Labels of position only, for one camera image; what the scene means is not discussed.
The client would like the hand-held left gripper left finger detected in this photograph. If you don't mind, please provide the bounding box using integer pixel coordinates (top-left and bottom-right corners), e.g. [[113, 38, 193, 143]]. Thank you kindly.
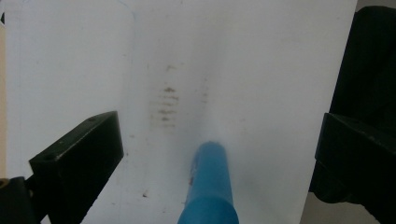
[[28, 110, 125, 224]]

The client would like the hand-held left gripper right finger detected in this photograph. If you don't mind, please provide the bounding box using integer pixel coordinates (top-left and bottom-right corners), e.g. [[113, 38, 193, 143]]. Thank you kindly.
[[309, 112, 396, 224]]

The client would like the blue marker pen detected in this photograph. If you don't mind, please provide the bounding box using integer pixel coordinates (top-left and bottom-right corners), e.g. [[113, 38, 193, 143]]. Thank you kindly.
[[177, 141, 240, 224]]

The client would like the dark cloth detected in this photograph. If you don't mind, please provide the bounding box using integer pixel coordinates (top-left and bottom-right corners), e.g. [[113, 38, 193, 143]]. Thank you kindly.
[[329, 5, 396, 138]]

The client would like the white board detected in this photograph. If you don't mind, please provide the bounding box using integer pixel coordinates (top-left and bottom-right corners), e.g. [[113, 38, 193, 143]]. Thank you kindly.
[[4, 0, 359, 224]]

